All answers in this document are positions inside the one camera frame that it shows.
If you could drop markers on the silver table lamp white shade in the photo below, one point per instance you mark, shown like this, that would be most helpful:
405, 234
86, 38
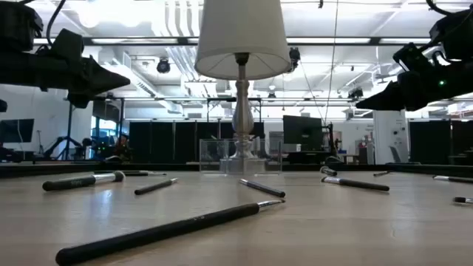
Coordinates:
242, 33

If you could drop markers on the black wall screen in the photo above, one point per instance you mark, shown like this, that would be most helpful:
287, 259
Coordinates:
16, 130

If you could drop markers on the white pillar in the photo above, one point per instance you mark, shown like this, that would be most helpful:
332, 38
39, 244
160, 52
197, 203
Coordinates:
388, 136

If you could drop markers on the black-legged desk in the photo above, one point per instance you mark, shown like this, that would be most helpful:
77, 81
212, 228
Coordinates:
306, 157

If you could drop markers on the black monitor on stand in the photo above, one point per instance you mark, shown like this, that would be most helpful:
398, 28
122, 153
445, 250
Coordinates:
302, 131

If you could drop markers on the clear acrylic organizer box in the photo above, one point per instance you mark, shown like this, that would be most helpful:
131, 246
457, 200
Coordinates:
210, 159

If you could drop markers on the black partition panels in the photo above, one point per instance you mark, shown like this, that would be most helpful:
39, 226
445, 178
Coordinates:
162, 142
428, 142

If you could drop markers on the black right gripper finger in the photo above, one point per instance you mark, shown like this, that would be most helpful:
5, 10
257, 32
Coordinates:
391, 94
391, 105

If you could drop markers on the black aluminium table frame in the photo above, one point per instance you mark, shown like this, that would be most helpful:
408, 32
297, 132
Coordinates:
74, 167

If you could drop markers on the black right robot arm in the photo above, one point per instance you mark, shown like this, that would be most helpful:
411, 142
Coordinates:
456, 35

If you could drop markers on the long black makeup brush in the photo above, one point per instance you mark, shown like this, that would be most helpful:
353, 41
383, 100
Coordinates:
155, 232

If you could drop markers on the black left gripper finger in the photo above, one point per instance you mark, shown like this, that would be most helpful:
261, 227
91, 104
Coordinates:
101, 86
98, 72

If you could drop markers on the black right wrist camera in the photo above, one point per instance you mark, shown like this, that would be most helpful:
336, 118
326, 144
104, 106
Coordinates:
410, 57

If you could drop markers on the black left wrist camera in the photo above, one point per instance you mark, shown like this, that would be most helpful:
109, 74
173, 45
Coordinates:
68, 44

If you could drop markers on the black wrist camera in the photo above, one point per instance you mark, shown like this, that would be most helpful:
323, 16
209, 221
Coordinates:
68, 44
410, 57

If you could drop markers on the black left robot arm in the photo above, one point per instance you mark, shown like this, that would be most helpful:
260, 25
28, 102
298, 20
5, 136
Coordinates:
16, 26

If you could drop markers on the thick black brush white-tipped bristles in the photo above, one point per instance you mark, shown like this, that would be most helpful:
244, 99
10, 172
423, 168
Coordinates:
70, 183

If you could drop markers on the black ceiling beam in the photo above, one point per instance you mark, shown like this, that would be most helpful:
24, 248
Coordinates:
148, 41

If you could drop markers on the black tripod stand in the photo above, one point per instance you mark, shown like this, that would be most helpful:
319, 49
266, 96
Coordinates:
69, 129

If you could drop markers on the black ceiling spotlight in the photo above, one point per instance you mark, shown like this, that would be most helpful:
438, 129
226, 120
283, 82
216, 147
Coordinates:
163, 66
294, 54
355, 93

